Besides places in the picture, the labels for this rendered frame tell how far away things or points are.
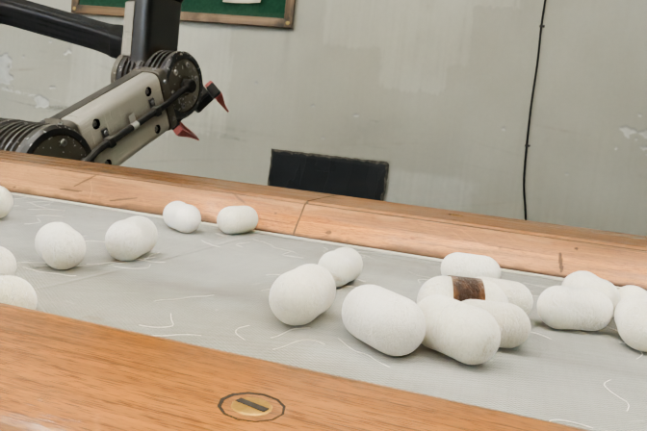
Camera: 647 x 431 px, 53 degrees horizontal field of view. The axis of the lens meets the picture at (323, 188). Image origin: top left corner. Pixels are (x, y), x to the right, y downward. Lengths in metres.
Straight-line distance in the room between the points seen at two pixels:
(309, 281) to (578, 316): 0.12
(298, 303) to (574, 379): 0.10
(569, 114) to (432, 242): 1.93
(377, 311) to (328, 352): 0.02
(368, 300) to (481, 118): 2.11
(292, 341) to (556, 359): 0.10
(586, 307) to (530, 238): 0.16
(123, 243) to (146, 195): 0.19
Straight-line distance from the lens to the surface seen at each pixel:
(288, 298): 0.24
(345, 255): 0.32
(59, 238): 0.31
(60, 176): 0.58
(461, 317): 0.23
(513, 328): 0.26
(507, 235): 0.46
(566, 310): 0.30
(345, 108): 2.38
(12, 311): 0.17
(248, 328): 0.25
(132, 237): 0.33
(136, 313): 0.26
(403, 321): 0.22
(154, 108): 0.98
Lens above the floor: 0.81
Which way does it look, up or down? 5 degrees down
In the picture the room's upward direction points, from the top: 6 degrees clockwise
